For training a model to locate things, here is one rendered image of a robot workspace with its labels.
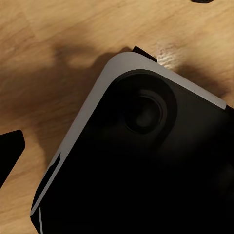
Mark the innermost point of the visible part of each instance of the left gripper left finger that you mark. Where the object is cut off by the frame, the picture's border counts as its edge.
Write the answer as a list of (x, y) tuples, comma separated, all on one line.
[(12, 145)]

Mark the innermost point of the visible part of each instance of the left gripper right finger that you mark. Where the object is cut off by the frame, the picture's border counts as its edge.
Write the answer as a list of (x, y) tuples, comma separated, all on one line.
[(226, 145)]

